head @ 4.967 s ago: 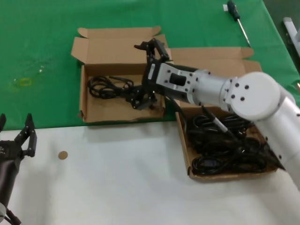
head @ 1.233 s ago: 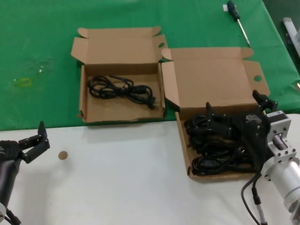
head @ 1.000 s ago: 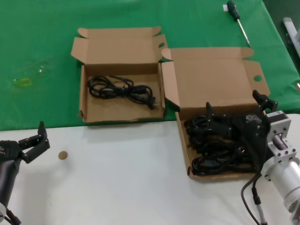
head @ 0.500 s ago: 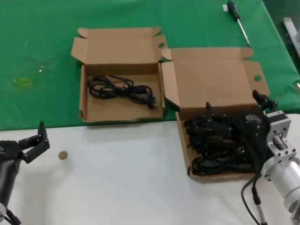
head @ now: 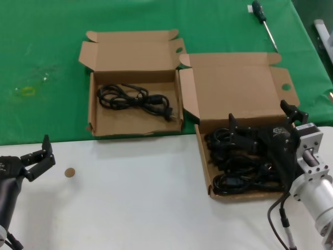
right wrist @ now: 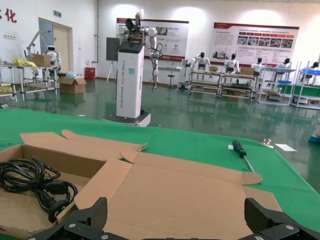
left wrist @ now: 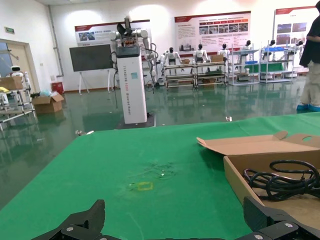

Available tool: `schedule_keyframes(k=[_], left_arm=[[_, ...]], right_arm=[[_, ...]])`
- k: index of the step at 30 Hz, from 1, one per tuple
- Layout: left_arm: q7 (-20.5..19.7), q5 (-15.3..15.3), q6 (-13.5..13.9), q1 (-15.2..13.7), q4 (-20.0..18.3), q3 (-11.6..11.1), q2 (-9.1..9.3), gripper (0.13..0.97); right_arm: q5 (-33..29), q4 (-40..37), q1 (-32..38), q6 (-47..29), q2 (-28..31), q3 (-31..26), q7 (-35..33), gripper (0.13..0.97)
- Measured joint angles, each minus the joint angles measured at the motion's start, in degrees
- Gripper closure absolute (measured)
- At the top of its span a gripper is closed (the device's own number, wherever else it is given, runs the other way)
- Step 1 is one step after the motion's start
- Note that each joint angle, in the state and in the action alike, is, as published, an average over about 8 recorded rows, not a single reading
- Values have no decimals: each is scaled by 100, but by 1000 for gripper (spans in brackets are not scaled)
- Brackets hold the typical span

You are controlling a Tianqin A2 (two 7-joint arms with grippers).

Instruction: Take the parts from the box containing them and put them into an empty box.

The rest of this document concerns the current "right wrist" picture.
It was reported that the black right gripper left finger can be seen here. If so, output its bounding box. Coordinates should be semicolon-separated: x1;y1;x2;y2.
24;196;141;240

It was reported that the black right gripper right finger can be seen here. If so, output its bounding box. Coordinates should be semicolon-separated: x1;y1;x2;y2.
244;197;320;240

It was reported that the black power cable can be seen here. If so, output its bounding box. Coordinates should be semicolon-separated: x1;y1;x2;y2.
0;156;79;224

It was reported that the open cardboard shipping box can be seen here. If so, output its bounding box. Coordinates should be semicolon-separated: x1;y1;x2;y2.
57;76;87;95

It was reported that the white paper sheet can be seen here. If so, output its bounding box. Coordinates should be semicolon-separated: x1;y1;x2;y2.
274;142;298;153

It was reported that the metal cloth clip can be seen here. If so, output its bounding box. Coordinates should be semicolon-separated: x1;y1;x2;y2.
260;138;275;149

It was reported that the green table cloth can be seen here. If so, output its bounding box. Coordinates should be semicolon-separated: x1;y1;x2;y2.
0;107;320;240

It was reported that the red bin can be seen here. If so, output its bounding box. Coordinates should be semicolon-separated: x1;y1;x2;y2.
84;66;97;81

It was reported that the tall white shelf rack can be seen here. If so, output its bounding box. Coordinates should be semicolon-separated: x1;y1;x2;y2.
256;60;299;107
290;53;320;110

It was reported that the low white pipe rack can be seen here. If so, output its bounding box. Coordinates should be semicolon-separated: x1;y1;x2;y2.
219;72;256;102
188;69;223;96

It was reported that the white black humanoid robot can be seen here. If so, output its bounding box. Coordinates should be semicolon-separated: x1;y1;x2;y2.
275;57;293;70
309;60;320;83
224;52;241;74
251;56;268;76
190;51;214;71

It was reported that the black stool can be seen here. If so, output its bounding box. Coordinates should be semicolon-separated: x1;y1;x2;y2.
166;72;176;90

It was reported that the white desk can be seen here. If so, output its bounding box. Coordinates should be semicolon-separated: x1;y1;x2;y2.
156;66;183;87

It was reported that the black screen on white stand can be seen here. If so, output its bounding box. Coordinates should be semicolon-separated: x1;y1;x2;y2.
106;37;121;83

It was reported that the small white round-head robot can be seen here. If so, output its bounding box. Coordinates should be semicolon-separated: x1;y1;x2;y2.
46;44;63;69

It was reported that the yellow material pile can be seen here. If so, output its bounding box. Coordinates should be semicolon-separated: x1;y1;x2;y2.
12;56;38;68

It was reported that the red and white info board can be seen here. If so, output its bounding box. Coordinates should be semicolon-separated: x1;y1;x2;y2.
116;17;190;61
213;21;300;66

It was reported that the green handled screwdriver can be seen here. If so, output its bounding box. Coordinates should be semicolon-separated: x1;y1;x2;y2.
231;139;256;174

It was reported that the white pipe frame rack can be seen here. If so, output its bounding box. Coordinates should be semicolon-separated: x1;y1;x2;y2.
0;63;61;101

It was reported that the beige door with frame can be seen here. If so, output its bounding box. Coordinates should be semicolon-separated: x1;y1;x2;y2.
38;17;74;74

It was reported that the white wall pipe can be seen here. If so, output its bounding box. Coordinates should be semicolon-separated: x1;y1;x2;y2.
94;0;101;64

